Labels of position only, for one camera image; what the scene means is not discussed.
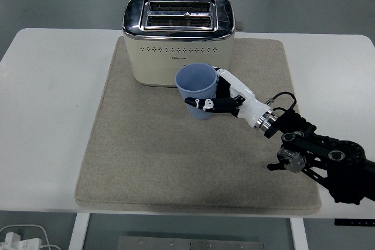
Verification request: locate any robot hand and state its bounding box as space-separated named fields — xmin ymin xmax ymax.
xmin=183 ymin=67 xmax=273 ymax=129

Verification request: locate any blue ribbed plastic cup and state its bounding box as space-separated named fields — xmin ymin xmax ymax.
xmin=175 ymin=62 xmax=219 ymax=121

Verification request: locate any beige felt mat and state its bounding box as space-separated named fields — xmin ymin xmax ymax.
xmin=74 ymin=36 xmax=322 ymax=214

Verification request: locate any cream and chrome toaster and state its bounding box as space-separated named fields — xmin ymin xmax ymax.
xmin=122 ymin=0 xmax=245 ymax=88

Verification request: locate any white table leg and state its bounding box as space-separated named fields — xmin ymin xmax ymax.
xmin=67 ymin=213 xmax=91 ymax=250
xmin=288 ymin=217 xmax=309 ymax=250

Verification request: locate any grey metal plate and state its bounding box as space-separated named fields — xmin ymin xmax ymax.
xmin=116 ymin=235 xmax=266 ymax=250

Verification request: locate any black table control panel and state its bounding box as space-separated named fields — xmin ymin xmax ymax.
xmin=334 ymin=218 xmax=375 ymax=227

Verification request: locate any white power strip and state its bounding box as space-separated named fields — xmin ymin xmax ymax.
xmin=0 ymin=231 xmax=42 ymax=250

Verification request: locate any white cable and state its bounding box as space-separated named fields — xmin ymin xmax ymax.
xmin=0 ymin=224 xmax=62 ymax=250

